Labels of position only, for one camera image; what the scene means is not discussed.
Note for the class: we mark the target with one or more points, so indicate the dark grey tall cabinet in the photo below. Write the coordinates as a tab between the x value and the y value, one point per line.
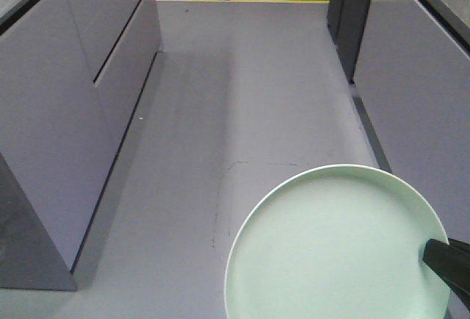
346	21

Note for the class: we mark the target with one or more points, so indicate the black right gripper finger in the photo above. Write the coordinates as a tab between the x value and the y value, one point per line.
449	261

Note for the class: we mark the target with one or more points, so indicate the grey kitchen cabinet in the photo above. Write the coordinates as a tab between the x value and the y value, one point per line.
72	72
413	79

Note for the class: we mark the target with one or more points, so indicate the grey kitchen cabinet right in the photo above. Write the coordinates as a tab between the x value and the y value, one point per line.
413	79

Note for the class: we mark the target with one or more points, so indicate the light green round plate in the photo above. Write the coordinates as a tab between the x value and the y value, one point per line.
340	241

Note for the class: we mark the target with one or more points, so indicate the grey kitchen cabinet left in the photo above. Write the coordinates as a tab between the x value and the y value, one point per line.
72	72

